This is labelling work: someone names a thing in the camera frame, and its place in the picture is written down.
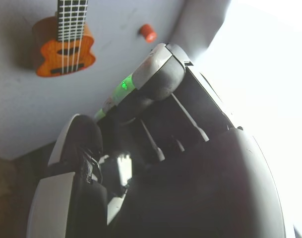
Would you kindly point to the red cylinder block white cross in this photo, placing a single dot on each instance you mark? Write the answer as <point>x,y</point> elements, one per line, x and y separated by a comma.
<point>147,31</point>

